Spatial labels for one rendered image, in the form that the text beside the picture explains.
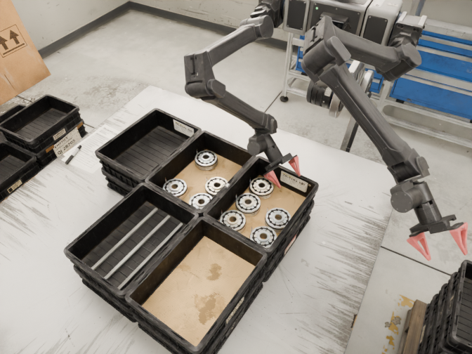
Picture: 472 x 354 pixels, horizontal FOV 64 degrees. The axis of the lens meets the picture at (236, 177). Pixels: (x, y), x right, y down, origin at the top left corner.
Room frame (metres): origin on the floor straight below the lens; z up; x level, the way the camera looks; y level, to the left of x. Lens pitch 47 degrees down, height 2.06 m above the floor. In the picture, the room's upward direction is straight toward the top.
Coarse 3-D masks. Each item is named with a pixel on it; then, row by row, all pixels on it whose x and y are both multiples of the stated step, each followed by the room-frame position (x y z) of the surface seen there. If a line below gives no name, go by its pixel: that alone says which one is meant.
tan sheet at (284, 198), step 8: (248, 192) 1.07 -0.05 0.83; (280, 192) 1.07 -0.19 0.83; (288, 192) 1.07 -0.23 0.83; (264, 200) 1.02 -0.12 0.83; (272, 200) 1.02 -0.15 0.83; (280, 200) 1.02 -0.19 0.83; (288, 200) 1.02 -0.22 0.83; (296, 200) 1.02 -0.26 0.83; (232, 208) 0.98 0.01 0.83; (264, 208) 0.98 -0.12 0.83; (272, 208) 0.98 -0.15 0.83; (288, 208) 0.98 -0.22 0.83; (296, 208) 0.98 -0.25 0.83; (256, 216) 0.94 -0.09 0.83; (264, 216) 0.94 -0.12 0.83; (248, 224) 0.90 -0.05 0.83; (256, 224) 0.90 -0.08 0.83; (264, 224) 0.90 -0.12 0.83; (248, 232) 0.86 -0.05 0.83
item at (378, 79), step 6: (300, 36) 2.90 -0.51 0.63; (300, 48) 2.88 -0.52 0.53; (300, 54) 2.89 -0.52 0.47; (300, 60) 2.88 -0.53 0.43; (348, 60) 2.69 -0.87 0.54; (300, 66) 2.89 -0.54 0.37; (348, 66) 2.70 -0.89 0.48; (366, 66) 2.62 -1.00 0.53; (372, 66) 2.61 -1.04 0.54; (378, 78) 2.59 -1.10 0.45; (372, 84) 2.59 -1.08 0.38; (378, 84) 2.58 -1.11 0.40; (372, 90) 2.59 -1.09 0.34; (378, 90) 2.57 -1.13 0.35
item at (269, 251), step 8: (256, 160) 1.16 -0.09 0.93; (264, 160) 1.16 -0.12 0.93; (248, 168) 1.11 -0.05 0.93; (280, 168) 1.12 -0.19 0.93; (240, 176) 1.07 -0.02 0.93; (304, 176) 1.07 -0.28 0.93; (232, 184) 1.04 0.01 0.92; (224, 192) 0.98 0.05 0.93; (312, 192) 0.98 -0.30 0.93; (216, 200) 0.94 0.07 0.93; (304, 200) 0.94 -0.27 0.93; (208, 208) 0.90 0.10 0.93; (304, 208) 0.92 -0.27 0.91; (208, 216) 0.86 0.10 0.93; (296, 216) 0.86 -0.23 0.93; (224, 224) 0.82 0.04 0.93; (288, 224) 0.83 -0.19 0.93; (232, 232) 0.79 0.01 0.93; (280, 232) 0.79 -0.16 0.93; (248, 240) 0.76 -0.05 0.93; (280, 240) 0.76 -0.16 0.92; (264, 248) 0.72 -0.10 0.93; (272, 248) 0.72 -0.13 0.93
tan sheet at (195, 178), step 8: (224, 160) 1.26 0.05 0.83; (192, 168) 1.21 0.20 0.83; (216, 168) 1.21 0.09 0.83; (224, 168) 1.21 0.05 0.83; (232, 168) 1.21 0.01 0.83; (240, 168) 1.21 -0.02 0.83; (176, 176) 1.16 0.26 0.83; (184, 176) 1.16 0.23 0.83; (192, 176) 1.16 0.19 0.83; (200, 176) 1.16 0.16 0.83; (208, 176) 1.16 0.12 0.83; (216, 176) 1.16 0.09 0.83; (224, 176) 1.16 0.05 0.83; (192, 184) 1.11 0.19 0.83; (200, 184) 1.11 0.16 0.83; (192, 192) 1.06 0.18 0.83; (200, 192) 1.06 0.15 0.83; (184, 200) 1.02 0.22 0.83
